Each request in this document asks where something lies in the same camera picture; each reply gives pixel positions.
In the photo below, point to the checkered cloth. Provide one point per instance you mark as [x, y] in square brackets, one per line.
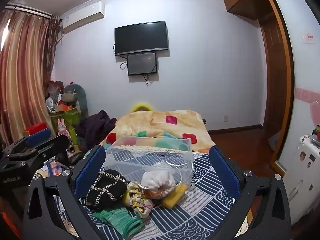
[53, 168]

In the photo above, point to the white wall socket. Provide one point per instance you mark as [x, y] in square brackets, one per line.
[226, 118]

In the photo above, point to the pink bunny toy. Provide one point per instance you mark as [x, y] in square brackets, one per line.
[62, 128]

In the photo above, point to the green knitted sock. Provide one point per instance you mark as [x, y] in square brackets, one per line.
[118, 221]

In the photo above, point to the white air conditioner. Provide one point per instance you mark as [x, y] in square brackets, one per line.
[82, 16]

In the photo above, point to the grey plush toy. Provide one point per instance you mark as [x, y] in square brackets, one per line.
[75, 96]

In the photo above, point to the black studded hat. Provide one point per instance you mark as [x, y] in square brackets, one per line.
[107, 188]

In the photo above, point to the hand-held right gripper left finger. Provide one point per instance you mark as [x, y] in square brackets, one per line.
[90, 171]

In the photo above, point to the white sliding door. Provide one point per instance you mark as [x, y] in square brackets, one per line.
[300, 80]

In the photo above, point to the yellow floral scrunchie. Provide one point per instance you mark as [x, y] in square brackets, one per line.
[138, 200]

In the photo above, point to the clear plastic storage box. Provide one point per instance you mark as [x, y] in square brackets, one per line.
[150, 158]

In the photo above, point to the blue patterned bedsheet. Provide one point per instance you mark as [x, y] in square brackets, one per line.
[200, 205]

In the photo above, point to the small wall monitor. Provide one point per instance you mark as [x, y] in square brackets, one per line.
[142, 63]

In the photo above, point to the yellow plush patchwork blanket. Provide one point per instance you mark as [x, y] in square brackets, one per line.
[155, 122]

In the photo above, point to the dark purple garment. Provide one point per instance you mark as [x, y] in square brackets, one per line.
[93, 128]

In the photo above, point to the red and white door sticker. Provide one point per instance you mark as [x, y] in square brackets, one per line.
[309, 38]

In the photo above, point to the yellow sponge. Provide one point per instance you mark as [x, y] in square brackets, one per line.
[175, 196]

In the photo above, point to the large wall television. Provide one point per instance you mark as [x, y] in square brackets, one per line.
[141, 38]

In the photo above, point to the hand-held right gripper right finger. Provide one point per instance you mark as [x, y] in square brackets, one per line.
[223, 173]

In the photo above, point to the red box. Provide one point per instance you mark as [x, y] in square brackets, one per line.
[35, 127]

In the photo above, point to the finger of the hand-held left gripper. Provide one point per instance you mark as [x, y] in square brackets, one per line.
[37, 137]
[53, 142]

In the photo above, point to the striped brown curtain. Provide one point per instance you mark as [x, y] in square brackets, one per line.
[25, 75]

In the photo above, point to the white cloth pouch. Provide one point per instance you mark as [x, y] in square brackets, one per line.
[157, 182]

